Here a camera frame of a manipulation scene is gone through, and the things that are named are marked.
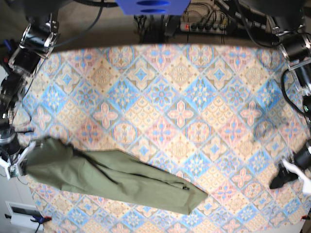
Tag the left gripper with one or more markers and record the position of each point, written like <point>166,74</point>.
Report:
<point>302,159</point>

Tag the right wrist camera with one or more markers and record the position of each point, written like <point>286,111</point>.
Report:
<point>16,170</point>

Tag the blue clamp upper left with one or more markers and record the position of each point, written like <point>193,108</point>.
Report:
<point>7,47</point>

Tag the patterned tablecloth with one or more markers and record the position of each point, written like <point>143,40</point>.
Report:
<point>214,116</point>

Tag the blue clamp lower left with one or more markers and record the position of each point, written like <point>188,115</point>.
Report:
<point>36,219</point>

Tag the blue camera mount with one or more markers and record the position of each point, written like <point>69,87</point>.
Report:
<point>153,7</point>

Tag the green t-shirt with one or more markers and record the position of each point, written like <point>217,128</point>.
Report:
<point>111,174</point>

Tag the orange clamp lower right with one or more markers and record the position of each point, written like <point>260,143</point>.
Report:
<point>304,217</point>

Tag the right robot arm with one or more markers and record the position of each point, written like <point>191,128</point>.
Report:
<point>36,43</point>

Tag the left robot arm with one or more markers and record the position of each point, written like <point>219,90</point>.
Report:
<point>287,19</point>

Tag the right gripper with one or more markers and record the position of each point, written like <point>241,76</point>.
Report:
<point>9,149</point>

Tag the blue clamp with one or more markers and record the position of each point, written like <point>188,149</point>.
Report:
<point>7,47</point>
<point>36,219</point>

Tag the white power strip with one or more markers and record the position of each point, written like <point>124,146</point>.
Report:
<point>193,27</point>

